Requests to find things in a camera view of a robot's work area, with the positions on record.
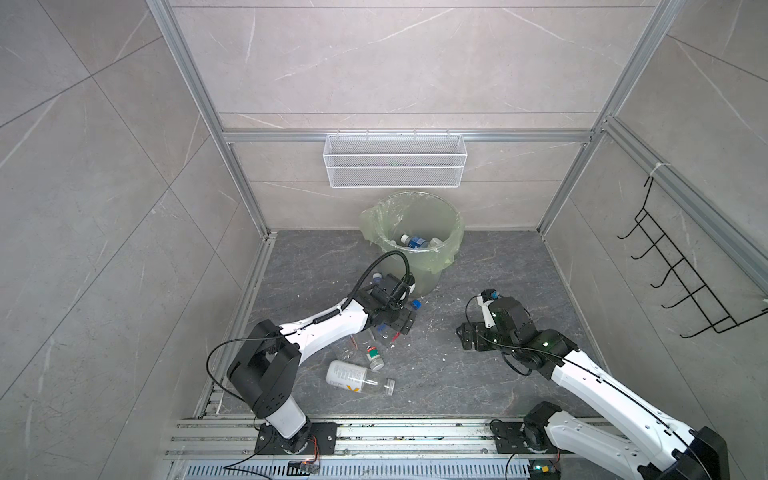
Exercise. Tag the small bottle green red label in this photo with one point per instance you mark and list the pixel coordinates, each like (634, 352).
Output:
(375, 360)

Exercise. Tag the bottle blue label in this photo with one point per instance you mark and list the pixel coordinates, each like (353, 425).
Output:
(413, 242)

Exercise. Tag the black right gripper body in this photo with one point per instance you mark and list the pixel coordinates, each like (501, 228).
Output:
(486, 338)

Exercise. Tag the grey mesh waste bin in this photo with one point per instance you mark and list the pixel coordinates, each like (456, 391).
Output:
(426, 268)

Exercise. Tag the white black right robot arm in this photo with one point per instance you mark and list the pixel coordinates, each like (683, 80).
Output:
(649, 443)

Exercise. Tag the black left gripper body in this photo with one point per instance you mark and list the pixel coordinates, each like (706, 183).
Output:
(393, 312)

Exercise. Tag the clear bottle blue cap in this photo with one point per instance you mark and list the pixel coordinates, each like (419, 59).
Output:
(388, 329)

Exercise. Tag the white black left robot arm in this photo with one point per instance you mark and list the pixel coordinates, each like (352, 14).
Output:
(264, 370)

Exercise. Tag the white wire mesh shelf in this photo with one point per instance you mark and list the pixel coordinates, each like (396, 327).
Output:
(355, 161)

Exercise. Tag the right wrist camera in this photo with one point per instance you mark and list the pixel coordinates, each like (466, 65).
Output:
(484, 300)

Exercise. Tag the clear bottle yellow label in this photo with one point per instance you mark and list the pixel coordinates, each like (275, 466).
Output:
(358, 379)

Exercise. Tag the aluminium frame rail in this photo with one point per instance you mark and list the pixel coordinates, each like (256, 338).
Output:
(170, 29)

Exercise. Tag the green plastic bin liner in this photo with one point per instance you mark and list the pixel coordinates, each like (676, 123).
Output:
(418, 214)

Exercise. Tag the black wire hook rack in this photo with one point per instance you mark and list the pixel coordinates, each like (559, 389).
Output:
(696, 290)

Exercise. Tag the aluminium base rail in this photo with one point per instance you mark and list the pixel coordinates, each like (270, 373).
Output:
(234, 447)

